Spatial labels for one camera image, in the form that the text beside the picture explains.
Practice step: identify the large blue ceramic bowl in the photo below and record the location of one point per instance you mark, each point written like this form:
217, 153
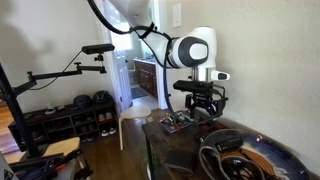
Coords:
283, 156

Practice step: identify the black white sneaker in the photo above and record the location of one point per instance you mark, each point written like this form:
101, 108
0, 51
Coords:
104, 132
112, 130

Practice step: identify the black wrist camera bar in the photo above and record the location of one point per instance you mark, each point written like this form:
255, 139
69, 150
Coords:
191, 86

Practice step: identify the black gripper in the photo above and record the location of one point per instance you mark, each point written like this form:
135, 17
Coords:
204, 98

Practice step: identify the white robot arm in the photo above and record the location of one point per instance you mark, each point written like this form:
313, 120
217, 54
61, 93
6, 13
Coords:
196, 50

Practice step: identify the small white shelf item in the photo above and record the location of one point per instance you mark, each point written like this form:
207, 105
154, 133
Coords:
49, 110

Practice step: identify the dark wooden cabinet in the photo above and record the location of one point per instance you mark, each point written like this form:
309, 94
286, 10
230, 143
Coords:
146, 78

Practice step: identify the grey case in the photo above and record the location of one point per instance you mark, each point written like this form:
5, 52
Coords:
5, 170

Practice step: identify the light wooden stool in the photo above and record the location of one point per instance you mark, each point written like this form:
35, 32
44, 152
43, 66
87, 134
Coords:
135, 112

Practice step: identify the white light switch plate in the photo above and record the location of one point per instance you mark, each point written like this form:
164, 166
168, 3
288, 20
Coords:
177, 15

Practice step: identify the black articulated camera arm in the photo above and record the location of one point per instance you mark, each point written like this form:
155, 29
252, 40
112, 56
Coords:
56, 74

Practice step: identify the black stand pole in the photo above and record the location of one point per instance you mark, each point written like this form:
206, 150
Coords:
15, 110

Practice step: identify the white door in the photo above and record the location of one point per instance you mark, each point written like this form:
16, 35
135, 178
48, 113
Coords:
121, 76

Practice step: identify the white pink shoe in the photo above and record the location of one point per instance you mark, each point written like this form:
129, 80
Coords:
109, 115
102, 117

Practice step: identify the black rectangular power adapter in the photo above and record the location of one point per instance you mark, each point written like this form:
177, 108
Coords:
230, 144

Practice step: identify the dark wooden console desk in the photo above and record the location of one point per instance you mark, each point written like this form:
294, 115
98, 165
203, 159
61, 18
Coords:
160, 136

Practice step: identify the black folded tripod bundle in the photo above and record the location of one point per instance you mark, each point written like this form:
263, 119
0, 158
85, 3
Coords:
40, 165

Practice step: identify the glossy black small bowl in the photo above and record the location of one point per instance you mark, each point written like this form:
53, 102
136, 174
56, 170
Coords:
240, 168

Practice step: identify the light wooden board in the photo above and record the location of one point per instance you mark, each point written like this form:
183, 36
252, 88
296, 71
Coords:
63, 146

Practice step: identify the black bicycle helmet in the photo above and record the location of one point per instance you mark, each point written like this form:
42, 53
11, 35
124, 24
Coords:
82, 101
102, 97

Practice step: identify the black stereo camera bar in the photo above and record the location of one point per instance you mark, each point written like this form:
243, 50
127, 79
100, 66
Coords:
98, 49

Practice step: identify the dark floor mat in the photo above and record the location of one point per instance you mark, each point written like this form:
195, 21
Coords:
138, 92

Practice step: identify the black leather wallet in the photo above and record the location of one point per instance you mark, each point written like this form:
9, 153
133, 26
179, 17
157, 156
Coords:
180, 160

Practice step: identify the dark wooden shoe shelf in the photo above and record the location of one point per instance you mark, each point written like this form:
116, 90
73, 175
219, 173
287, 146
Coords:
66, 111

